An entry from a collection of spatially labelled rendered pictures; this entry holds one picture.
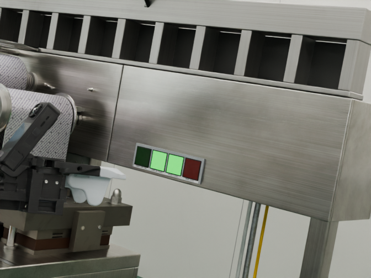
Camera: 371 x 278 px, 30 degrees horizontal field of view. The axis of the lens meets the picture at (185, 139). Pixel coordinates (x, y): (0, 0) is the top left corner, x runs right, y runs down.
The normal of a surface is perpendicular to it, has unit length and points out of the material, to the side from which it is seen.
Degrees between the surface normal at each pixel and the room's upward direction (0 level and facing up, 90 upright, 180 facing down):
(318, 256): 90
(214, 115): 90
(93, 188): 82
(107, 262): 90
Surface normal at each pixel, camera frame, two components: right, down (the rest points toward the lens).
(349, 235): -0.60, -0.07
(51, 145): 0.78, 0.17
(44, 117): 0.51, 0.06
